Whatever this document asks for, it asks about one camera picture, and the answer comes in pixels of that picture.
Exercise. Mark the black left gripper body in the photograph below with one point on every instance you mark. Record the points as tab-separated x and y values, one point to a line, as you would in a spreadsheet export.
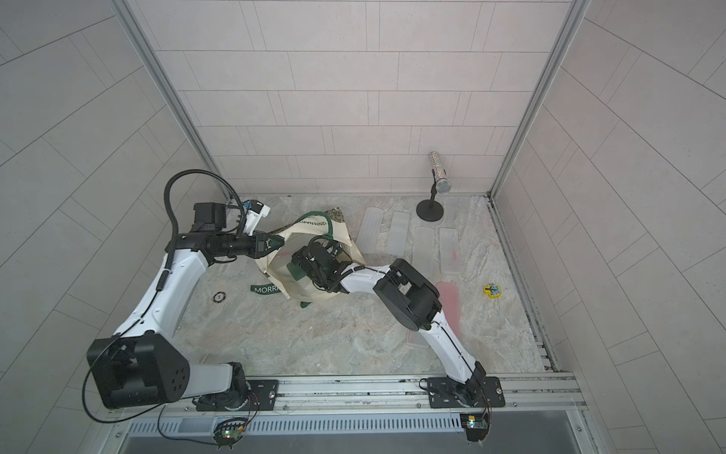
241	245

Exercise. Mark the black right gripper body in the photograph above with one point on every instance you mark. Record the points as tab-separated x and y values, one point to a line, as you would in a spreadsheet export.
317	273

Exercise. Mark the cream canvas tote bag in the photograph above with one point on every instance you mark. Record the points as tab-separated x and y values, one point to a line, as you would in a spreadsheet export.
315	224

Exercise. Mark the translucent pink pencil case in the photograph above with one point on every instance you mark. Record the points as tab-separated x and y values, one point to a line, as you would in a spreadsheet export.
449	298

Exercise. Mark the dark green pencil case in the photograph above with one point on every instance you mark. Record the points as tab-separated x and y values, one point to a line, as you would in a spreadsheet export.
299	268

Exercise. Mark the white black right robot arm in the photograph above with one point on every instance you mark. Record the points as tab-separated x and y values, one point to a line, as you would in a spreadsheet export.
414	303

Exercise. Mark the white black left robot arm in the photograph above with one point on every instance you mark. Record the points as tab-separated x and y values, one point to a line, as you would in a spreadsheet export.
139	366

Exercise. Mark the silver microphone on stand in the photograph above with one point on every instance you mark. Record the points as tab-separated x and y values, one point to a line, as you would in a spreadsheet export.
431	210

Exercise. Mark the yellow tape measure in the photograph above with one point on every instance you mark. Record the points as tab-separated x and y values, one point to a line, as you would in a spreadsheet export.
492	291

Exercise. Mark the left green circuit board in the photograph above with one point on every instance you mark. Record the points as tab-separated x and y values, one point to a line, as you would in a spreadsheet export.
228	432

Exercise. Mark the green circuit board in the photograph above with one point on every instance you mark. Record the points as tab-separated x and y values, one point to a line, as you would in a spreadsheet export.
228	432
476	426

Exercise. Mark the right green circuit board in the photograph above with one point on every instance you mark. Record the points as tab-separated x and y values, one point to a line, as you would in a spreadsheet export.
476	426

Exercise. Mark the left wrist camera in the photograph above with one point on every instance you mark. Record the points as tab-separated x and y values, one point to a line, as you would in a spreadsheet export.
253	212

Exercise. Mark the aluminium mounting rail frame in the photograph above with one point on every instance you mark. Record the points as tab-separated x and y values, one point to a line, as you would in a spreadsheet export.
543	413

